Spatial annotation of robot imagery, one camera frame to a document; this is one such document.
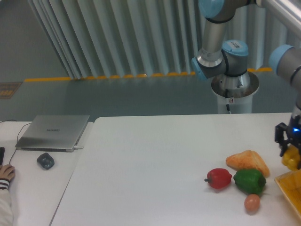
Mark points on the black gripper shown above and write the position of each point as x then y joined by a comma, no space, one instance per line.
286,135

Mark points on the yellow bell pepper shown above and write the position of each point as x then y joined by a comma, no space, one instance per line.
291,158

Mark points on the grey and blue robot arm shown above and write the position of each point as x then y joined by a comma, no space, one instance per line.
227,60

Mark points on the green bell pepper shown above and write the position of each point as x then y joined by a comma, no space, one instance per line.
250,181

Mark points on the red bell pepper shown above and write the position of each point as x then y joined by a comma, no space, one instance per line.
218,178

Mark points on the person's right hand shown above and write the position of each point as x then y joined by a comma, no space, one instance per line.
7,172

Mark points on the triangular bread piece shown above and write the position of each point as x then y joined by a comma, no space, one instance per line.
247,160

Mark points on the yellow wicker basket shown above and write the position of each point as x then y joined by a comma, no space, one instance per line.
290,185

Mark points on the brown egg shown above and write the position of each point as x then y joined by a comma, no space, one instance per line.
252,202

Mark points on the white corrugated partition screen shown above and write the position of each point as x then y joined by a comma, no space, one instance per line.
139,38

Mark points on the silver closed laptop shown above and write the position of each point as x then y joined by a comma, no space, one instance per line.
58,133

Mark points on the small black tray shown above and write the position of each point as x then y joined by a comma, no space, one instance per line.
45,161

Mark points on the black keyboard edge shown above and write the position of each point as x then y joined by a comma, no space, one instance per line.
2,152

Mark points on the white striped-cuff sleeve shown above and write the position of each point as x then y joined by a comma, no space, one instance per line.
6,214

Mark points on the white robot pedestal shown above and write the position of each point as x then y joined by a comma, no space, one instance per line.
235,94

